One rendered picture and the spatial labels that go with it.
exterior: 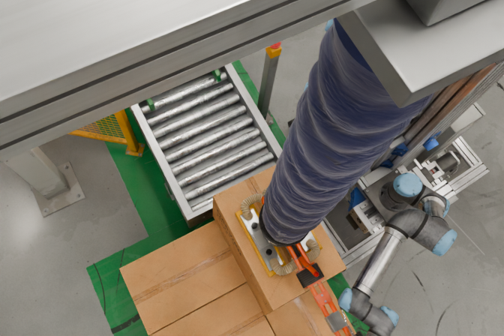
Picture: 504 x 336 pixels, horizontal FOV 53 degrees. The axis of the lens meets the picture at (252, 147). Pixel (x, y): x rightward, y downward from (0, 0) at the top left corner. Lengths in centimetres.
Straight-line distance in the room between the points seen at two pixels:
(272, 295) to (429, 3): 185
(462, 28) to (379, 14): 11
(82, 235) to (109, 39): 319
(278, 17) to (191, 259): 247
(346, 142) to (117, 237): 267
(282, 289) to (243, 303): 55
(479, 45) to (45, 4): 53
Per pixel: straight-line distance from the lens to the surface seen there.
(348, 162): 116
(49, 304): 360
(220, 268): 291
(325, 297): 226
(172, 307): 290
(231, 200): 243
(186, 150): 309
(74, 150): 381
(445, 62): 70
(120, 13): 47
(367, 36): 70
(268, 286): 237
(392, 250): 200
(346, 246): 337
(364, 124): 96
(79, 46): 46
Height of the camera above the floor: 342
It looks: 68 degrees down
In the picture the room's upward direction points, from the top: 9 degrees clockwise
